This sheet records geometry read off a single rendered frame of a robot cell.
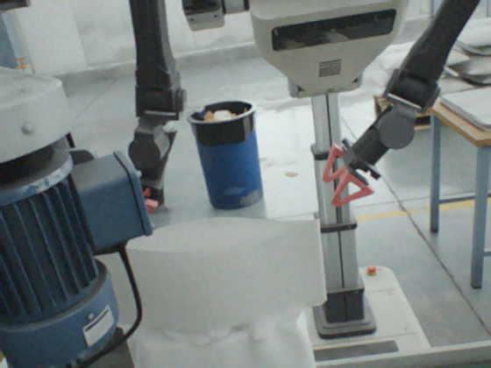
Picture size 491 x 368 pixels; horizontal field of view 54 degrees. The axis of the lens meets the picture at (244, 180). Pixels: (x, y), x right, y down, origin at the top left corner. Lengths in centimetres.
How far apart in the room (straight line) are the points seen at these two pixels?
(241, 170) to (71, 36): 661
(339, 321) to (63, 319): 132
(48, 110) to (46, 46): 904
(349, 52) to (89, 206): 89
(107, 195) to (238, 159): 259
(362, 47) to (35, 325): 100
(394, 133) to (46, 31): 890
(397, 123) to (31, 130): 56
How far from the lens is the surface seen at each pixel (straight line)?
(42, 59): 963
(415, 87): 89
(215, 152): 312
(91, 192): 57
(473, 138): 212
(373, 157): 91
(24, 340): 63
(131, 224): 59
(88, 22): 925
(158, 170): 91
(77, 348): 64
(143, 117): 86
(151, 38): 80
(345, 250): 165
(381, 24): 125
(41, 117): 52
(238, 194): 324
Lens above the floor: 150
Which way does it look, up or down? 24 degrees down
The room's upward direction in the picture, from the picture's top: 9 degrees counter-clockwise
